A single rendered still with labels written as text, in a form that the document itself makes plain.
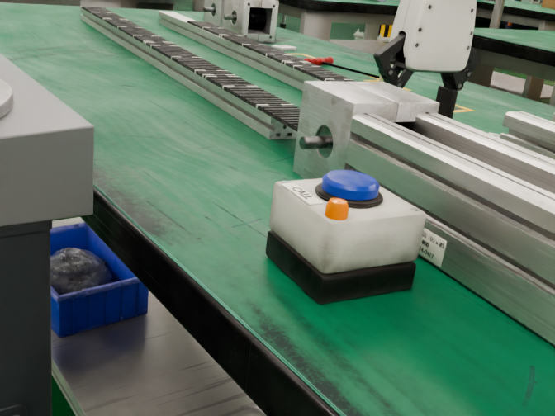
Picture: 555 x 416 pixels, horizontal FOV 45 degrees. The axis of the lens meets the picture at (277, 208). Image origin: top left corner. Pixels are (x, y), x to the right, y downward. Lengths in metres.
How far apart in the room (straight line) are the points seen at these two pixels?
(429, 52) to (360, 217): 0.45
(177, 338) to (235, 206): 0.86
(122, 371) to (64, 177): 0.83
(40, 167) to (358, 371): 0.28
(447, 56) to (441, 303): 0.46
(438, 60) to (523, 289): 0.45
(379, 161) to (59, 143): 0.26
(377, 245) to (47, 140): 0.25
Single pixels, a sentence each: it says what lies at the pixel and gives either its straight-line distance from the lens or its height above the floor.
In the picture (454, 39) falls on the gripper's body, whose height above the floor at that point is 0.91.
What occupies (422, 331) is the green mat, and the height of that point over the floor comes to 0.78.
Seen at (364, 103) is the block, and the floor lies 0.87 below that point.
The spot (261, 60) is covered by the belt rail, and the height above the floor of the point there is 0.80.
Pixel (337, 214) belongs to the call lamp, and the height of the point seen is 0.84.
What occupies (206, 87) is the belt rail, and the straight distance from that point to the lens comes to 0.97.
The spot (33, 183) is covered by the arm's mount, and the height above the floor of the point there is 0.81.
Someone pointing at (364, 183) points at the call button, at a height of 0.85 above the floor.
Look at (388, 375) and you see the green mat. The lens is 0.40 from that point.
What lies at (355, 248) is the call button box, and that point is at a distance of 0.44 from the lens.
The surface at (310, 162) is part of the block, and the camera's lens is 0.67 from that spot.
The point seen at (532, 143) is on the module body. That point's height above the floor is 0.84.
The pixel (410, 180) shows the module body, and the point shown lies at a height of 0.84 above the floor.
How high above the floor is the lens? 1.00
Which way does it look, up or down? 21 degrees down
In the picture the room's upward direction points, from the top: 7 degrees clockwise
